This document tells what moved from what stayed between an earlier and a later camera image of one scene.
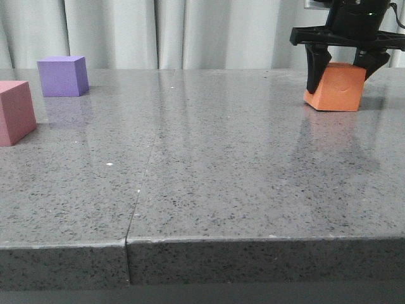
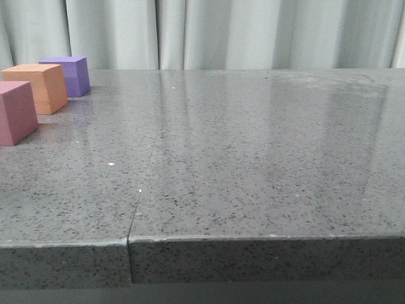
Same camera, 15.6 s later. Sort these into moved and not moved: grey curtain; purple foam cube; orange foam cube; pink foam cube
Moved: orange foam cube
Not moved: purple foam cube; pink foam cube; grey curtain
